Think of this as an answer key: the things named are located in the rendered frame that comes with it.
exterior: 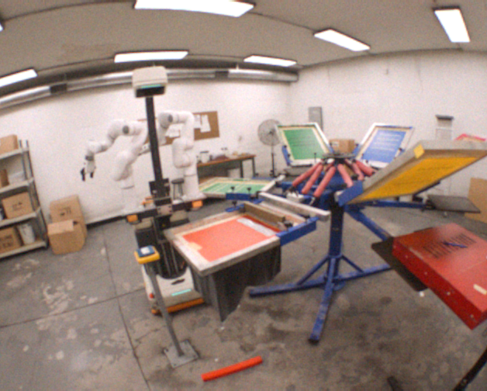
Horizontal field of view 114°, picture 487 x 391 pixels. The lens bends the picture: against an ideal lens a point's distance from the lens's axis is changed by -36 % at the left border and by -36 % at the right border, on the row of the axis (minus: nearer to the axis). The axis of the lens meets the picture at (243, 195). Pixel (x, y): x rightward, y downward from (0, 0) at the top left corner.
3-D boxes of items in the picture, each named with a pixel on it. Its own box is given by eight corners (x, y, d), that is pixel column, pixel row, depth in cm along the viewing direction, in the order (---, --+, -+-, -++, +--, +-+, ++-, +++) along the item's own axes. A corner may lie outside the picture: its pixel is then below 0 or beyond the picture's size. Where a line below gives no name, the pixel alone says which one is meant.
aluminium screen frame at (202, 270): (201, 277, 110) (199, 270, 109) (164, 235, 157) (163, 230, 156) (316, 227, 151) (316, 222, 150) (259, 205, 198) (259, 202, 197)
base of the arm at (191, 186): (181, 195, 179) (178, 174, 175) (198, 192, 184) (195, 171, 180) (186, 200, 166) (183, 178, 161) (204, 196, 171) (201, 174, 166)
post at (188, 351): (173, 368, 148) (131, 266, 120) (164, 350, 165) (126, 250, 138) (198, 358, 159) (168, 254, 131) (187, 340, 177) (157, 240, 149)
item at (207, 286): (222, 323, 133) (211, 265, 120) (191, 288, 169) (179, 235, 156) (226, 322, 134) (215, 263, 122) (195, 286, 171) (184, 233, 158)
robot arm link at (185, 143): (199, 110, 158) (179, 112, 143) (200, 164, 171) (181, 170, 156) (184, 110, 165) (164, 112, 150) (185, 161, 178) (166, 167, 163)
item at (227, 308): (225, 321, 134) (215, 264, 121) (222, 318, 137) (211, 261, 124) (283, 291, 157) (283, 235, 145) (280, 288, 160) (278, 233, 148)
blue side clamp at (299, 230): (281, 247, 135) (281, 235, 133) (275, 243, 139) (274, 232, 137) (316, 230, 150) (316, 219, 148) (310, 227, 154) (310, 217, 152)
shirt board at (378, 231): (464, 280, 84) (470, 267, 82) (412, 304, 82) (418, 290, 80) (357, 201, 212) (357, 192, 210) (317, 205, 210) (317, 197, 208)
